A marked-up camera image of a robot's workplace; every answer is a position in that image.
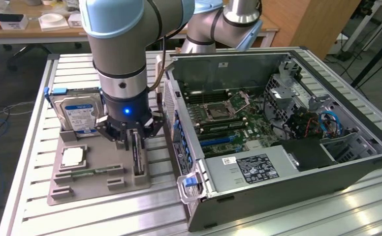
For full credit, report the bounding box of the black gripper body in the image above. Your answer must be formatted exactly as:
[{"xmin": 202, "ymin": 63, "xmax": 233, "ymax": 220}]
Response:
[{"xmin": 102, "ymin": 89, "xmax": 153, "ymax": 143}]

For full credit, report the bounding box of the graphics card with metal bracket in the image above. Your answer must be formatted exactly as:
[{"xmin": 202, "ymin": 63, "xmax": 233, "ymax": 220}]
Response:
[{"xmin": 129, "ymin": 127, "xmax": 145, "ymax": 177}]

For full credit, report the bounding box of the hard disk in blue caddy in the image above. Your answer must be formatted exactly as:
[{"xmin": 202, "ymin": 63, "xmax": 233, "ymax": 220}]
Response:
[{"xmin": 42, "ymin": 85, "xmax": 105, "ymax": 138}]

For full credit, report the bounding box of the grey parts rack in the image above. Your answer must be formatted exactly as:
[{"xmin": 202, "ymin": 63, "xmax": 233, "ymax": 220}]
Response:
[{"xmin": 46, "ymin": 97, "xmax": 152, "ymax": 207}]

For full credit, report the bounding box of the silver CPU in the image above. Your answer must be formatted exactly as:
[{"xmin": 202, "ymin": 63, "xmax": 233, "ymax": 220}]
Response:
[{"xmin": 61, "ymin": 147, "xmax": 86, "ymax": 168}]

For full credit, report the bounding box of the green RAM stick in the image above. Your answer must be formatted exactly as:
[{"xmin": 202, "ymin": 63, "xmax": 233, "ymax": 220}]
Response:
[{"xmin": 69, "ymin": 166, "xmax": 113, "ymax": 177}]

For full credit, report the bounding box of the CPU socket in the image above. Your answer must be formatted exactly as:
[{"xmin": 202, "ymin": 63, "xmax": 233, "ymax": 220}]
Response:
[{"xmin": 202, "ymin": 103, "xmax": 231, "ymax": 118}]

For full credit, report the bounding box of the blue expansion slot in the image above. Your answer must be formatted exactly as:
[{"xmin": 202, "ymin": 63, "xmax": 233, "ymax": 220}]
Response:
[{"xmin": 198, "ymin": 137, "xmax": 231, "ymax": 146}]

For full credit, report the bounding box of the installed RAM stick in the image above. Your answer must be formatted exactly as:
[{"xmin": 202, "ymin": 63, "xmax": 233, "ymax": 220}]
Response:
[{"xmin": 198, "ymin": 121, "xmax": 247, "ymax": 134}]

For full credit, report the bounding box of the open metal socket cover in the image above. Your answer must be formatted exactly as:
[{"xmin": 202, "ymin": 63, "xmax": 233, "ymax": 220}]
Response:
[{"xmin": 227, "ymin": 90, "xmax": 252, "ymax": 111}]

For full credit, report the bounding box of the grey power supply unit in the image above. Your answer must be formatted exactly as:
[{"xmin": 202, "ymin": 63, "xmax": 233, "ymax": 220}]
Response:
[{"xmin": 202, "ymin": 145, "xmax": 300, "ymax": 194}]

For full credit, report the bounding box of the green motherboard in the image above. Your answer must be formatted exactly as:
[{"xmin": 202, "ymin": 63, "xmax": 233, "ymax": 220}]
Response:
[{"xmin": 178, "ymin": 83, "xmax": 276, "ymax": 159}]

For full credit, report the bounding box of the black office chair base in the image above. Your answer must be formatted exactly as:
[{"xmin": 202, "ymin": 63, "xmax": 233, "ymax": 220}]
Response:
[{"xmin": 2, "ymin": 43, "xmax": 51, "ymax": 72}]

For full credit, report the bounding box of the plain white box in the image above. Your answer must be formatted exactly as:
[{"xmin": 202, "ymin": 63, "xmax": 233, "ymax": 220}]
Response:
[{"xmin": 67, "ymin": 12, "xmax": 85, "ymax": 28}]

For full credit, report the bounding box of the white square holder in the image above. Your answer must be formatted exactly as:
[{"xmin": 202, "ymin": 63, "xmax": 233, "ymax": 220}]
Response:
[{"xmin": 38, "ymin": 13, "xmax": 70, "ymax": 32}]

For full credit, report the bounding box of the perforated metal disk bay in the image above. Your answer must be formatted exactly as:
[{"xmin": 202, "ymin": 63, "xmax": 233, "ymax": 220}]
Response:
[{"xmin": 263, "ymin": 73, "xmax": 309, "ymax": 121}]

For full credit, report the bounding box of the wooden desk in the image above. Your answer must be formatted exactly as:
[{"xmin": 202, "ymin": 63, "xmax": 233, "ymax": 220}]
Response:
[{"xmin": 0, "ymin": 0, "xmax": 280, "ymax": 54}]

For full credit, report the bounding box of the white box with black lid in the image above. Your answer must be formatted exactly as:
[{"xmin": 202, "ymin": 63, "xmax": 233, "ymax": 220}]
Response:
[{"xmin": 0, "ymin": 13, "xmax": 30, "ymax": 30}]

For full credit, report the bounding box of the open black PC case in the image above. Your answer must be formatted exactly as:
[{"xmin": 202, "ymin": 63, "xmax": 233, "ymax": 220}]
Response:
[{"xmin": 162, "ymin": 50, "xmax": 382, "ymax": 232}]

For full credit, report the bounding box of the wooden cabinet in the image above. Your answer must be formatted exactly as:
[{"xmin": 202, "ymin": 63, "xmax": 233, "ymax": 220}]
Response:
[{"xmin": 263, "ymin": 0, "xmax": 362, "ymax": 59}]

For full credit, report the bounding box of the black slanted stand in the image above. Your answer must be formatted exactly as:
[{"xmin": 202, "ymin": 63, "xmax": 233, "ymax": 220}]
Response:
[{"xmin": 350, "ymin": 22, "xmax": 382, "ymax": 88}]

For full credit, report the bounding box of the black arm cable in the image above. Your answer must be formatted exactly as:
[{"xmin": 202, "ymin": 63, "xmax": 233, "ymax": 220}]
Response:
[{"xmin": 146, "ymin": 0, "xmax": 166, "ymax": 93}]

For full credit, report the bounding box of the grey floor cable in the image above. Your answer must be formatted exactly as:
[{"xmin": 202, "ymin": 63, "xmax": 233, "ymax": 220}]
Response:
[{"xmin": 0, "ymin": 102, "xmax": 34, "ymax": 116}]

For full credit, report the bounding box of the clear plastic case handle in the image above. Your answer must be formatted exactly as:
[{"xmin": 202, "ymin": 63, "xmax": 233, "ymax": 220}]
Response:
[{"xmin": 176, "ymin": 171, "xmax": 208, "ymax": 204}]

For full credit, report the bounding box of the red and black wire bundle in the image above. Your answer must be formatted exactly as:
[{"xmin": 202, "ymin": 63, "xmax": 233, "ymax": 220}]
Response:
[{"xmin": 284, "ymin": 110, "xmax": 323, "ymax": 140}]

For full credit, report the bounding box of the blue wire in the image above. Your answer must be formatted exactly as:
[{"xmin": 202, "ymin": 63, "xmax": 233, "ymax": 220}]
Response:
[{"xmin": 317, "ymin": 110, "xmax": 343, "ymax": 138}]

